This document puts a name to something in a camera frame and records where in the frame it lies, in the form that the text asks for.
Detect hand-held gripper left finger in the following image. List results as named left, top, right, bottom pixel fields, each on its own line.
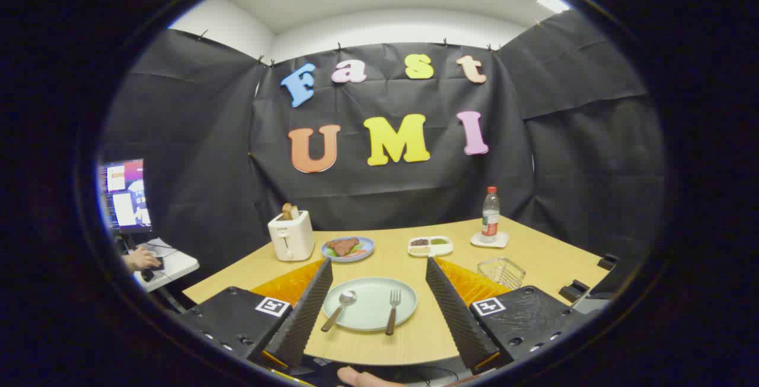
left=178, top=258, right=334, bottom=370

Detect black backdrop cloth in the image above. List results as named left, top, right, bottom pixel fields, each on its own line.
left=98, top=11, right=668, bottom=293

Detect white toaster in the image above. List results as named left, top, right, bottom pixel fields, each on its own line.
left=267, top=210, right=315, bottom=262

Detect white divided dish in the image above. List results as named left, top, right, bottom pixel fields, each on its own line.
left=407, top=235, right=454, bottom=258

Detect white side desk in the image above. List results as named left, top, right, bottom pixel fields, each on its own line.
left=127, top=238, right=200, bottom=293

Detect pale green plate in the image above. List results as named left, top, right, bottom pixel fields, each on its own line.
left=321, top=277, right=418, bottom=332

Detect computer monitor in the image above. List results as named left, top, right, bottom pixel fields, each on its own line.
left=98, top=159, right=153, bottom=235

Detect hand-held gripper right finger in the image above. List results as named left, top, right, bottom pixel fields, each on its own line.
left=426, top=257, right=588, bottom=371

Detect white square coaster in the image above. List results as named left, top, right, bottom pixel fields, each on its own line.
left=470, top=231, right=510, bottom=250

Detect metal spoon with wooden handle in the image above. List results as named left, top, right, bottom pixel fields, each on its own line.
left=321, top=290, right=358, bottom=333

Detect brown steak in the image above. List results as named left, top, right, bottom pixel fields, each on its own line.
left=327, top=238, right=360, bottom=257

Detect metal fork with wooden handle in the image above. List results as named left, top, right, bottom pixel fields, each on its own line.
left=385, top=289, right=402, bottom=337

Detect metal wire basket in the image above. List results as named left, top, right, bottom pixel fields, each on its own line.
left=477, top=257, right=527, bottom=290

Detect clear plastic water bottle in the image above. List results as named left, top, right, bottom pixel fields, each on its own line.
left=481, top=186, right=500, bottom=244

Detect green lettuce leaves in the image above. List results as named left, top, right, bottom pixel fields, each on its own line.
left=324, top=242, right=365, bottom=258

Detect blue plate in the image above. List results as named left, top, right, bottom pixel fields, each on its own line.
left=321, top=236, right=375, bottom=263

